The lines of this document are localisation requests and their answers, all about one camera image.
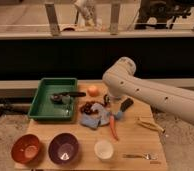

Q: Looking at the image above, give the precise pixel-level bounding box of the yellow banana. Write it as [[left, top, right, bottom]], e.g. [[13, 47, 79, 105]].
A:
[[137, 117, 165, 133]]

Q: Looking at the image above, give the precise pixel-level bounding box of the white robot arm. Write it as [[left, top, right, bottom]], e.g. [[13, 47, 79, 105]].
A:
[[102, 57, 194, 125]]

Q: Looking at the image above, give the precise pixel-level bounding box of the purple bowl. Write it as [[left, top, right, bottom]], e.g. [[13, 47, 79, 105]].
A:
[[48, 133, 79, 165]]

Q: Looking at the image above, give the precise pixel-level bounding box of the orange bowl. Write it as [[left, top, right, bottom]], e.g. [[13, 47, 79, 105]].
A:
[[11, 134, 41, 164]]

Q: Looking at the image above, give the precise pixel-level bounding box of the orange fruit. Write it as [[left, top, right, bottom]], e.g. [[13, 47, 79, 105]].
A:
[[87, 85, 99, 97]]

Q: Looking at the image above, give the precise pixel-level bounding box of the dark round small object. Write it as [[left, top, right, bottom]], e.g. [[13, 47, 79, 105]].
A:
[[103, 94, 110, 107]]

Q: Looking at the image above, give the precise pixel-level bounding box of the dark grapes bunch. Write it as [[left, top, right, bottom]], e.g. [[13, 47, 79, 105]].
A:
[[80, 101, 96, 115]]

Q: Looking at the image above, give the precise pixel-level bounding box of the blue cloth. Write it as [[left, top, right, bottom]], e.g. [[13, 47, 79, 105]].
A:
[[80, 103, 110, 130]]

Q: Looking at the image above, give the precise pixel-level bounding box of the black remote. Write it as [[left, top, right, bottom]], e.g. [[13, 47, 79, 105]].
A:
[[120, 98, 133, 112]]

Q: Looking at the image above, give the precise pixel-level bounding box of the blue sponge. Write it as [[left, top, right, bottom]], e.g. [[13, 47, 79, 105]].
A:
[[114, 110, 123, 120]]

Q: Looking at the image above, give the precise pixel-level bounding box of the wooden board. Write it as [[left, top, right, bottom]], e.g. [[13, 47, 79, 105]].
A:
[[14, 82, 169, 171]]

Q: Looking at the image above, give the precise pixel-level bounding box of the green plastic tray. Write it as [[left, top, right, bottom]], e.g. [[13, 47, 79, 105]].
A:
[[28, 78, 77, 121]]

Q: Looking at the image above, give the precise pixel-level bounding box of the white cup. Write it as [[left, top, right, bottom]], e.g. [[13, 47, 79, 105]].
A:
[[94, 140, 114, 161]]

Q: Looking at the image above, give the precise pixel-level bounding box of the black handled scoop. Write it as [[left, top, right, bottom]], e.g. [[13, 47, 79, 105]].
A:
[[50, 91, 86, 104]]

